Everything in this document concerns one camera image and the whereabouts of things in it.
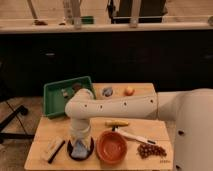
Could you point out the blue sponge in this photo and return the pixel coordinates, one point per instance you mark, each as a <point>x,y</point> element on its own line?
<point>79,150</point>

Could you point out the white cup with blue item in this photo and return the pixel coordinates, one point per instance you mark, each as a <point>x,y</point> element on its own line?
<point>107,91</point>

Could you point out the glass jar in tray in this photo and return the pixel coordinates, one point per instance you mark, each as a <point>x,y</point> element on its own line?
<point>76,87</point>

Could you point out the orange bowl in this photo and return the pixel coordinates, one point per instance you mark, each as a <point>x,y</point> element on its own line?
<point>111,147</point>

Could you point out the small utensil in tray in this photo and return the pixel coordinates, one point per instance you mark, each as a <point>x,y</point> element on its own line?
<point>65,93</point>

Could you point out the orange fruit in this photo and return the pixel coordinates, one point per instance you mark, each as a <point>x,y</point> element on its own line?
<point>129,91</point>

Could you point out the bunch of purple grapes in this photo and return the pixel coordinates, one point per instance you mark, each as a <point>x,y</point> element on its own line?
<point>146,150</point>

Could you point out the black chair base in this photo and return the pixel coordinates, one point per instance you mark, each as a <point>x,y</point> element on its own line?
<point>14,115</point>

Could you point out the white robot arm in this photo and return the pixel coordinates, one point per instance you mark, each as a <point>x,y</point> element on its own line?
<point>191,110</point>

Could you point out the green plastic tray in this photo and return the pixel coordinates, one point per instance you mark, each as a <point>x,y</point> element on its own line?
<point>53,100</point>

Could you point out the white handled knife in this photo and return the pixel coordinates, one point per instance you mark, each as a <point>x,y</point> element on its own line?
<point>134,137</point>

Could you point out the purple bowl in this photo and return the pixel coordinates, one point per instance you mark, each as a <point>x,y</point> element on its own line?
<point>70,149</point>

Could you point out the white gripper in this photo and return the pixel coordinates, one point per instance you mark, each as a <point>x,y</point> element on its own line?
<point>82,135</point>

